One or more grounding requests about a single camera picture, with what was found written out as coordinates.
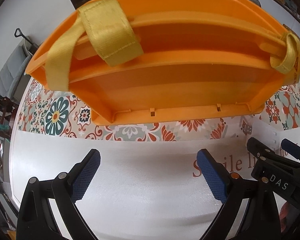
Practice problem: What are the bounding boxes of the white USB hub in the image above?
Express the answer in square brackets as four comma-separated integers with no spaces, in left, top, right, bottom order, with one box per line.
[241,117,281,154]

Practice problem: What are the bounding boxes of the patterned tile table runner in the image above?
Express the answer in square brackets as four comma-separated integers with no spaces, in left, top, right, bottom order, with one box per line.
[16,79,300,142]

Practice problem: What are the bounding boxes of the orange foam storage box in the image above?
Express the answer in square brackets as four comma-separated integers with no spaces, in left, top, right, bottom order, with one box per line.
[26,0,300,124]

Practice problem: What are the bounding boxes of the grey sofa armchair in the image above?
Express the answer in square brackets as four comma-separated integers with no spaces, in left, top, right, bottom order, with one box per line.
[0,46,31,103]

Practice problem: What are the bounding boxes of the yellow carry strap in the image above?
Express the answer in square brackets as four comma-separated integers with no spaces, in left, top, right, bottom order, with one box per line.
[44,0,300,92]

